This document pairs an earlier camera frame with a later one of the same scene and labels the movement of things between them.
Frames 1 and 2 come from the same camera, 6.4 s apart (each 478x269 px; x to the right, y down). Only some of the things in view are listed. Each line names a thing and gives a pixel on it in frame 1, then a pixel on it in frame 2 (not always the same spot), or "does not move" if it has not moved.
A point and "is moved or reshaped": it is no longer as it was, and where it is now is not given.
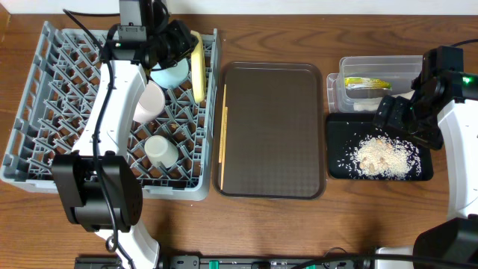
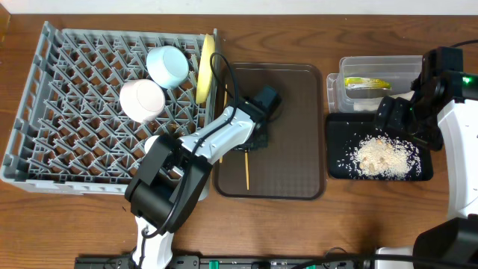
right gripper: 393,118 does not move
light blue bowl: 171,77 does not move
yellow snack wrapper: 354,83 does not move
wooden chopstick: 224,143 to 247,170
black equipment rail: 353,261 does not move
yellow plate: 198,68 is moved or reshaped
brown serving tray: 275,140 does not move
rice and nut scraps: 383,157 does not move
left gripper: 178,39 to 263,141
